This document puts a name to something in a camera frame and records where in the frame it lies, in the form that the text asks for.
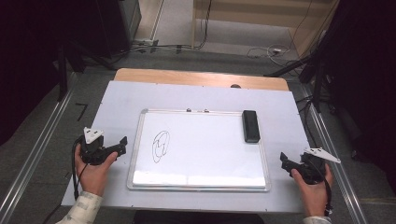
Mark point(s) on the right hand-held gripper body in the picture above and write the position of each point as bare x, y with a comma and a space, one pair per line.
313, 169

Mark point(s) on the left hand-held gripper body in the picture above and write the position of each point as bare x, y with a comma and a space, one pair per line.
93, 152

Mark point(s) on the black whiteboard eraser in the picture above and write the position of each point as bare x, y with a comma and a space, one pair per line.
251, 126

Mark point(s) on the white metal-framed whiteboard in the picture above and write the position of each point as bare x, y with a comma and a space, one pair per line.
205, 155

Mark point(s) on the person's left hand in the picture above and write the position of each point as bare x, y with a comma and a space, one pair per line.
93, 177

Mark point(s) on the person's right hand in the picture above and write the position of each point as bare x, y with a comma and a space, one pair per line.
314, 199

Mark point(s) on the black tape corner mark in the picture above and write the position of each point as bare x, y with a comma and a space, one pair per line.
82, 109

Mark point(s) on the black metal stand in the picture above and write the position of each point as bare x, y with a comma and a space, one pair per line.
62, 74
314, 77

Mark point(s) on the wooden table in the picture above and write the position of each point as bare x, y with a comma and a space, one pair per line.
186, 77

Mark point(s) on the power strip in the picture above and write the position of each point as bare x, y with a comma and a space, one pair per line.
144, 43

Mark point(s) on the black cabinet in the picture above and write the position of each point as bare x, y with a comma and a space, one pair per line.
118, 25

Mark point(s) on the wooden shelf unit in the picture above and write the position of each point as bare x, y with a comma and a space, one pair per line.
249, 18

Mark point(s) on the aluminium floor rail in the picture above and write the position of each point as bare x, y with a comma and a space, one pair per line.
37, 149
339, 174

